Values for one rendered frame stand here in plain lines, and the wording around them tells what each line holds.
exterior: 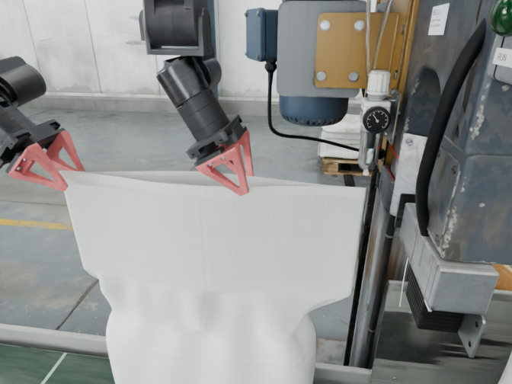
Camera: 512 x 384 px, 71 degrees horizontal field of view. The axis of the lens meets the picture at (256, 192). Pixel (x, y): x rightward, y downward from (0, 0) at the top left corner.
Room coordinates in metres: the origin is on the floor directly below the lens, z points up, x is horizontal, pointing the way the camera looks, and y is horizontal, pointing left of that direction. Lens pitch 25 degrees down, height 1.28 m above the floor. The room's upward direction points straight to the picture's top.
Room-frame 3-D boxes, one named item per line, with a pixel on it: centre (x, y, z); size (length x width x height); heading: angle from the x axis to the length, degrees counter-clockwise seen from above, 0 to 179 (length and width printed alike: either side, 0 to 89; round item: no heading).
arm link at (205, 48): (0.56, 0.10, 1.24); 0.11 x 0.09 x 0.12; 169
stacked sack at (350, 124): (3.28, -0.95, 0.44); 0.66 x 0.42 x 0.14; 78
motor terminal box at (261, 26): (0.76, -0.03, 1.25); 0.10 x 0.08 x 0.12; 17
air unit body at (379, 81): (0.51, -0.18, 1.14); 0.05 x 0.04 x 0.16; 172
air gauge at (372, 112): (0.50, -0.17, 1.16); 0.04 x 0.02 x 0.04; 82
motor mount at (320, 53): (0.70, -0.18, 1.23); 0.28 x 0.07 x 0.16; 82
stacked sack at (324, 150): (3.28, -0.93, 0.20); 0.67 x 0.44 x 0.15; 82
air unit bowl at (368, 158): (0.52, -0.17, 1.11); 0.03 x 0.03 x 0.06
